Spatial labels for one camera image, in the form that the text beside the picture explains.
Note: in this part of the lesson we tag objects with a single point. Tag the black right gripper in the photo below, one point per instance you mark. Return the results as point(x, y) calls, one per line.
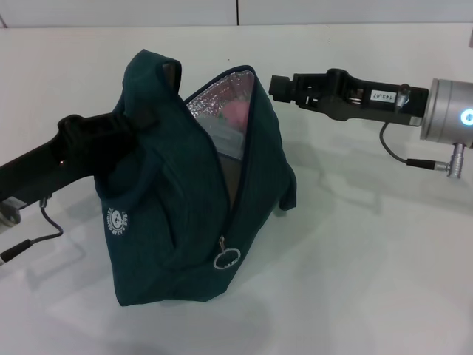
point(351, 100)

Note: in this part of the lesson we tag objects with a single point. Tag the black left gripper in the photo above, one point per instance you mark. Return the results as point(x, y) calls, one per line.
point(66, 155)

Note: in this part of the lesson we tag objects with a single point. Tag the pink toy peach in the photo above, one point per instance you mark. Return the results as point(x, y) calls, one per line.
point(236, 112)

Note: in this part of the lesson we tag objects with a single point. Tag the clear container with blue seal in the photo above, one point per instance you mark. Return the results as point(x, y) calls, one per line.
point(225, 142)

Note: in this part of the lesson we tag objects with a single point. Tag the dark teal insulated lunch bag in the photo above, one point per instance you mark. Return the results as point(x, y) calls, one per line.
point(155, 222)

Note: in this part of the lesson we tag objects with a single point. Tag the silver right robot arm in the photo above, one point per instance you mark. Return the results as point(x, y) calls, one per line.
point(447, 111)

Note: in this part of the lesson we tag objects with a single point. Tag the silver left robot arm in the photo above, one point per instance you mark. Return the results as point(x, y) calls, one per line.
point(9, 214)

